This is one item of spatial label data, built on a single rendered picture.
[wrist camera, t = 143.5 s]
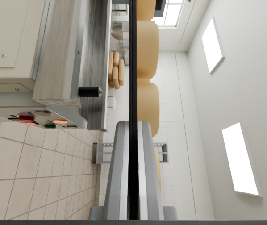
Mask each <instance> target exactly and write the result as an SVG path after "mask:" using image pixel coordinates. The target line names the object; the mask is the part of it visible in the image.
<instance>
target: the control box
mask: <svg viewBox="0 0 267 225"><path fill-rule="evenodd" d="M32 97H33V91H31V92H0V116H1V117H5V118H7V119H9V120H19V119H18V118H19V116H30V117H34V118H35V120H34V121H33V122H25V121H18V122H20V123H34V124H30V125H33V126H36V127H39V128H42V129H45V128H44V125H55V126H56V129H68V128H67V127H68V126H74V127H78V129H84V128H85V125H86V119H84V118H83V117H82V116H80V115H79V114H78V113H76V112H75V111H74V110H72V109H71V108H70V107H68V106H67V105H42V104H40V103H38V102H36V101H34V100H33V99H32ZM34 112H45V113H50V114H51V116H40V115H36V114H34ZM54 121H66V122H67V123H64V124H61V123H55V122H54Z"/></svg>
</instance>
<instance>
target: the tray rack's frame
mask: <svg viewBox="0 0 267 225"><path fill-rule="evenodd" d="M102 144H113V143H97V153H96V164H103V163H110V162H101V161H103V154H111V153H112V152H103V148H104V147H103V146H102ZM153 144H165V145H164V146H162V152H158V154H162V157H163V161H166V162H159V163H169V158H168V145H167V142H153Z"/></svg>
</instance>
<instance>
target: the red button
mask: <svg viewBox="0 0 267 225"><path fill-rule="evenodd" d="M18 119H19V120H20V121H25V122H33V121H34V120H35V118H34V117H30V116H19V118H18Z"/></svg>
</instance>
